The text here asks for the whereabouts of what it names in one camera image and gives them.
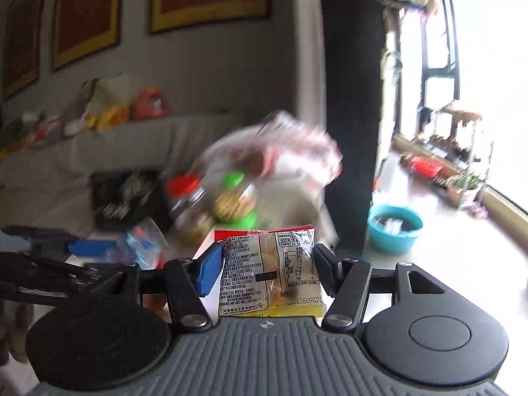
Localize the small clear cake snack packet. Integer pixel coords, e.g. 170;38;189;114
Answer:
215;225;327;318

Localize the blue snack packet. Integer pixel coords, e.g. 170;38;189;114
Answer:
119;217;169;270

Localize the black plum gift box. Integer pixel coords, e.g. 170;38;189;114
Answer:
89;170;172;232

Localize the red lid plastic jar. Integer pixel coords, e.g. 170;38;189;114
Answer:
166;174;215;248

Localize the teal plastic basin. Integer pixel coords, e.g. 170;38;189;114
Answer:
368;204;423;255

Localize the green lid snack jar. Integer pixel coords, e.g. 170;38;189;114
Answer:
213;171;258;230

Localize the red basin on balcony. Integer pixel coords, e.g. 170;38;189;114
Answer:
410;155;443;180

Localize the white plastic bag on sofa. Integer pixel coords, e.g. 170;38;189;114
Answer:
192;111;343;189

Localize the yellow white plush toy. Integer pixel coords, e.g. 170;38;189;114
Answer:
82;73;140;132

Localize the orange plush toy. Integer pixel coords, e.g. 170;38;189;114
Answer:
131;88;170;121

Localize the metal balcony rack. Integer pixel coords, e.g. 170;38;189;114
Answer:
416;100;493;209

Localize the left gold framed painting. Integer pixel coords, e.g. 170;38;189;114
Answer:
3;0;45;99

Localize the middle gold framed painting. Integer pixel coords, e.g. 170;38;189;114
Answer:
52;0;122;71

